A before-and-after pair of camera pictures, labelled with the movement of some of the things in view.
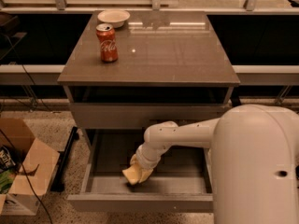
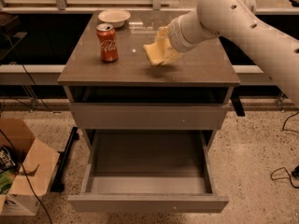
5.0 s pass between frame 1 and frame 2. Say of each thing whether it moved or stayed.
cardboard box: stayed
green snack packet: stayed
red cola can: stayed
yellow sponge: moved
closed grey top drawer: stayed
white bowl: stayed
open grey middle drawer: stayed
